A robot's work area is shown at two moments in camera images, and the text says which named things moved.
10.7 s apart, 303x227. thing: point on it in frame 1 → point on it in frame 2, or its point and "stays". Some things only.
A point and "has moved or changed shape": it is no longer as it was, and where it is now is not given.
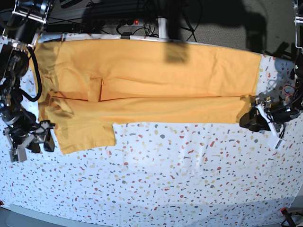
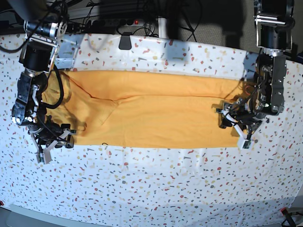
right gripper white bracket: (254, 121) → (240, 112)
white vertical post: (162, 28) stays
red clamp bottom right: (285, 213) stays
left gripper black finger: (49, 144) → (69, 141)
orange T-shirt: (85, 87) has moved or changed shape
